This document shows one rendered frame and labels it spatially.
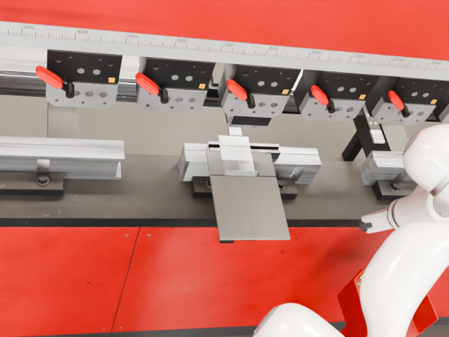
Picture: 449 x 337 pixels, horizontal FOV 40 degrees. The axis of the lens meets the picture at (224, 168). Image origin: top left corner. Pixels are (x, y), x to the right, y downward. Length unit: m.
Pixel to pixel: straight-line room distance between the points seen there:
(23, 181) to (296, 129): 1.85
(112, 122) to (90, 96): 1.55
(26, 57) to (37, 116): 1.17
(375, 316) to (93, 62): 0.75
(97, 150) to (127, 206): 0.17
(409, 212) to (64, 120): 0.95
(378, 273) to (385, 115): 0.70
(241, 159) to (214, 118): 1.45
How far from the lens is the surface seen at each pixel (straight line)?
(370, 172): 1.89
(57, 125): 1.78
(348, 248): 1.99
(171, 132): 2.97
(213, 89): 1.76
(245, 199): 1.58
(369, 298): 1.01
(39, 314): 2.14
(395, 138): 2.10
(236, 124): 1.60
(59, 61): 1.34
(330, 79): 1.48
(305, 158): 1.76
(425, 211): 1.49
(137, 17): 1.26
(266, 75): 1.42
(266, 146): 1.71
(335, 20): 1.35
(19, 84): 1.80
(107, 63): 1.34
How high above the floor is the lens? 2.25
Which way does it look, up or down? 51 degrees down
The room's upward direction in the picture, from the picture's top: 23 degrees clockwise
